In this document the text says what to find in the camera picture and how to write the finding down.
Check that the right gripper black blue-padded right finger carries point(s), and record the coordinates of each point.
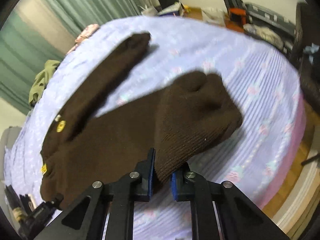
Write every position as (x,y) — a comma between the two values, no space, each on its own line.
(221,211)

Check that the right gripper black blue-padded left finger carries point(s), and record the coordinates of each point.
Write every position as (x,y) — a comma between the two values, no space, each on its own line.
(105,211)

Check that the dark brown fleece pants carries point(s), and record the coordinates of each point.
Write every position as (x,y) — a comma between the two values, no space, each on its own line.
(192,114)

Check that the folded black clothes stack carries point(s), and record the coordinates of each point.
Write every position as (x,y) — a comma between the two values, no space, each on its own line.
(21,205)

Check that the bed with purple floral sheet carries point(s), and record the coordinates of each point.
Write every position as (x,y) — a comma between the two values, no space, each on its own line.
(259,79)

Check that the olive green garment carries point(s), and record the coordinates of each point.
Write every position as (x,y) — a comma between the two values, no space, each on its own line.
(41,81)

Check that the green curtain left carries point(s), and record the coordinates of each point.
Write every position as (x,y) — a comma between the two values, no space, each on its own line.
(23,55)

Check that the green curtain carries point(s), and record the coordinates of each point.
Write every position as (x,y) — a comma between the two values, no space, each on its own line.
(23,55)
(75,15)

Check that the pink patterned garment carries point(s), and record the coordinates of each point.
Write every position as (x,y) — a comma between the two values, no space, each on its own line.
(85,34)

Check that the black storage bin with clothes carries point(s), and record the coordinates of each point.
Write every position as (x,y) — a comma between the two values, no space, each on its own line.
(271,27)

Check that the orange stool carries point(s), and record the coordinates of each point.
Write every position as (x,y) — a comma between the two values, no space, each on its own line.
(236,19)

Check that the white plastic bag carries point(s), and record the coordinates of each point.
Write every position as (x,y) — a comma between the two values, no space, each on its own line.
(213,16)

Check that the beige sheer curtain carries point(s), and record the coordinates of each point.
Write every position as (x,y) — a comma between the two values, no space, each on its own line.
(38,15)

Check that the black backpack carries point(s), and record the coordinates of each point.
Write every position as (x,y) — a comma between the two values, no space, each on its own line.
(237,4)

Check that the green curtain right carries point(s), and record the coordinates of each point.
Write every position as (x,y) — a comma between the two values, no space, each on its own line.
(75,15)

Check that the blue white cardboard box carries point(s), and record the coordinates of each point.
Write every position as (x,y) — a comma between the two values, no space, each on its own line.
(176,10)

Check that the white paper bag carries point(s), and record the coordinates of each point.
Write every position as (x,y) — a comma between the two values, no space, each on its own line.
(148,11)

